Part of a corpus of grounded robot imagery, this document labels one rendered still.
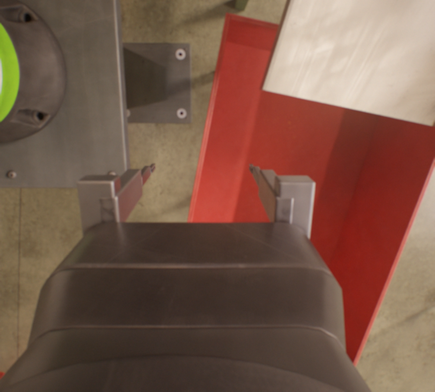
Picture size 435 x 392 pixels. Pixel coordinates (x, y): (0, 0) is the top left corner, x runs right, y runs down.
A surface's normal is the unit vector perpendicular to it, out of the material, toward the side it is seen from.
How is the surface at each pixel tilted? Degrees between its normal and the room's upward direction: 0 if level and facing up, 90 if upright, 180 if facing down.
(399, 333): 0
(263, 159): 0
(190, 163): 0
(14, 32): 81
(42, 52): 69
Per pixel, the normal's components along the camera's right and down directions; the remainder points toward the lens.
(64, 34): 0.02, 0.26
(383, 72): -0.07, 0.70
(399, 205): -0.98, -0.18
